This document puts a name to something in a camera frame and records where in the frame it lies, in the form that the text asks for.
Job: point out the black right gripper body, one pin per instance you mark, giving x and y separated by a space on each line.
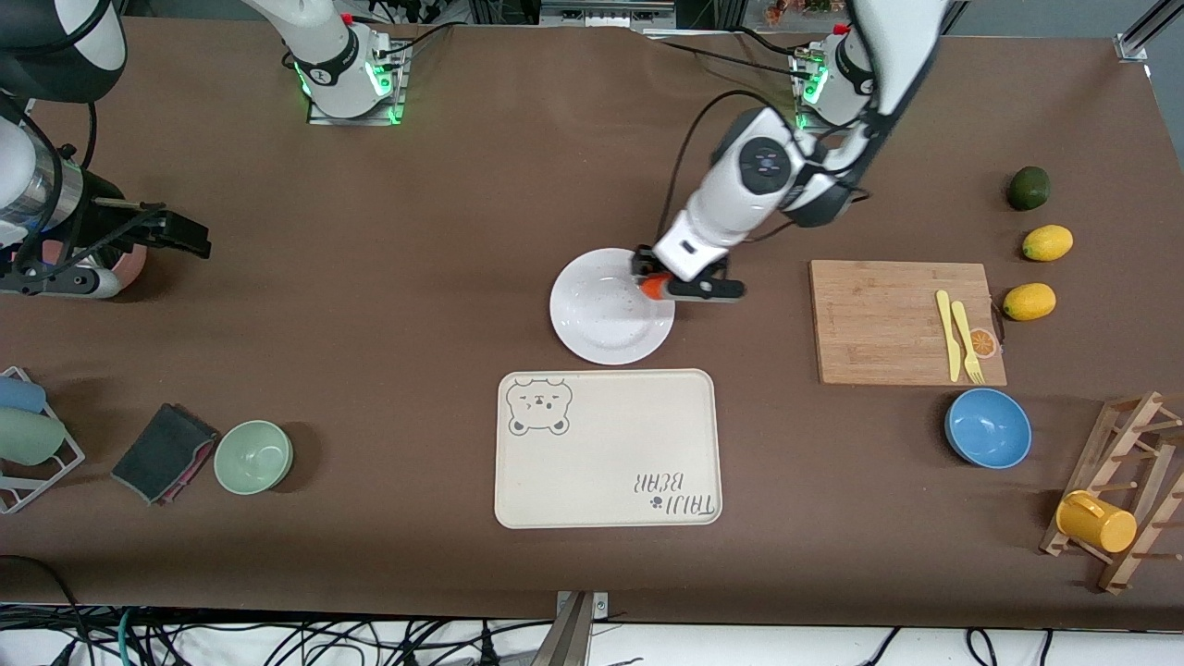
100 225

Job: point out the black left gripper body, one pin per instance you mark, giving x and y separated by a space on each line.
642 263

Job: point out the orange mandarin fruit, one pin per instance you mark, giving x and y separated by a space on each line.
657 289

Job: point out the white round plate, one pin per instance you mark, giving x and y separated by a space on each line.
601 314

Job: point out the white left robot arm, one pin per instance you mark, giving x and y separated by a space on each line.
740 194

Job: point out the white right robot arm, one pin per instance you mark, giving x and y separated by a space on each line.
324 55

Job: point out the light blue cup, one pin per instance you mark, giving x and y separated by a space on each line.
18 395

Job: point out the dark grey cloth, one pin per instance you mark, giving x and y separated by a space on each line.
162 449

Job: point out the beige bear print tray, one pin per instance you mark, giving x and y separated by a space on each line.
601 462

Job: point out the pink cloth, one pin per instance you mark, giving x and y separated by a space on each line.
199 462

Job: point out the pale green bowl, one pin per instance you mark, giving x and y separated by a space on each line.
252 456

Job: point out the pale green cup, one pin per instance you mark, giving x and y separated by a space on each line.
28 437

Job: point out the wooden cutting board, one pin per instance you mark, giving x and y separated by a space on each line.
869 324

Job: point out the yellow plastic knife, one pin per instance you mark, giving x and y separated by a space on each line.
950 342

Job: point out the yellow plastic fork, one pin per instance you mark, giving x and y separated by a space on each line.
967 338

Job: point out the orange slice tag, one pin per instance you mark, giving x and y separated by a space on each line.
986 343

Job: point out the blue bowl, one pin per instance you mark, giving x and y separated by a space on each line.
988 427

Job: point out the grey metal bar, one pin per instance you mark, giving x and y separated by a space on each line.
566 638

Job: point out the yellow lemon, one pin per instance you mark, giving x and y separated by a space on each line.
1048 242
1029 302

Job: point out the dark green avocado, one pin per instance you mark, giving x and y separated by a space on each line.
1029 189

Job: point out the wooden mug rack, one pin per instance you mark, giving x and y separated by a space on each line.
1133 435

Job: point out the yellow mug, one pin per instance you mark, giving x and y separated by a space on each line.
1096 523

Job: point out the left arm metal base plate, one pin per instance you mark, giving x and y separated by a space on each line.
803 118

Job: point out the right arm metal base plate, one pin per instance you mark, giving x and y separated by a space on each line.
393 106

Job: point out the grey metal frame box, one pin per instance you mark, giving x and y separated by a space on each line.
606 11

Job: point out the metal table edge bracket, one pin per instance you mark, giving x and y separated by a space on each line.
601 606

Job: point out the aluminium profile rail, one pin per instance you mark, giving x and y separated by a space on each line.
1133 46

